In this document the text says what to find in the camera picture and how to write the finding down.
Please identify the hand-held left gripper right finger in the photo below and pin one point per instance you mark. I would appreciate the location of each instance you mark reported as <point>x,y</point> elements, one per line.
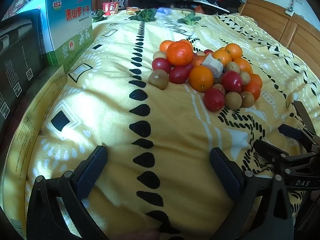
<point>225,172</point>

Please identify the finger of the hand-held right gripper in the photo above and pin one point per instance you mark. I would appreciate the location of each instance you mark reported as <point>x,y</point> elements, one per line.
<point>270,151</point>
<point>290,131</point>

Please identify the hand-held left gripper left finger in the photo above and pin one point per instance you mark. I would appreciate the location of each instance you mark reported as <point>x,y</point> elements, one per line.
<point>92,167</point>

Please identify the red cherry tomato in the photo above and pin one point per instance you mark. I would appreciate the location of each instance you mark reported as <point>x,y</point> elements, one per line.
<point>213,100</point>

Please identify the yellow patterned blanket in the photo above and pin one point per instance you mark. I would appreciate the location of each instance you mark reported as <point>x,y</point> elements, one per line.
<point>175,135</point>

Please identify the flat yellow cardboard box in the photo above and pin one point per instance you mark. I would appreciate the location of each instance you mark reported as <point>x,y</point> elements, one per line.
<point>32,110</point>

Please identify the wooden headboard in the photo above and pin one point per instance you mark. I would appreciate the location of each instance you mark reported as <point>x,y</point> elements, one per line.
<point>287,30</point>

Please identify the black cardboard box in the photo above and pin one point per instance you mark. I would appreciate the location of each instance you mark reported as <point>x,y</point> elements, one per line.
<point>20,62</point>

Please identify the pile of oranges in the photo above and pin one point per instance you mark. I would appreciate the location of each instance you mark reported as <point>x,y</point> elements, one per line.
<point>180,52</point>

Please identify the green and white cardboard box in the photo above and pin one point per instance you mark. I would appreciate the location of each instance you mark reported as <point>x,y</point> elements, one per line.
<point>67,22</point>

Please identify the green leafy vegetable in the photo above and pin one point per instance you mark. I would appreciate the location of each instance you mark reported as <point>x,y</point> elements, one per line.
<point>143,15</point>
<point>190,18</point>
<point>98,16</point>

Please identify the red snack packet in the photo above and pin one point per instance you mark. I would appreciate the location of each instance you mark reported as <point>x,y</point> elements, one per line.
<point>110,8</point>

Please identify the orange bread packet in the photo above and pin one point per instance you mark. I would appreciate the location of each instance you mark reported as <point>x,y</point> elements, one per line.
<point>132,10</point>

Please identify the blue and white packet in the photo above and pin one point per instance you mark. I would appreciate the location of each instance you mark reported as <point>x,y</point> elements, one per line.
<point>163,10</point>

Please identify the white wall socket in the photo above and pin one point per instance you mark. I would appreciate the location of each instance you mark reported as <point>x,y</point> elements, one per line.
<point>289,10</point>

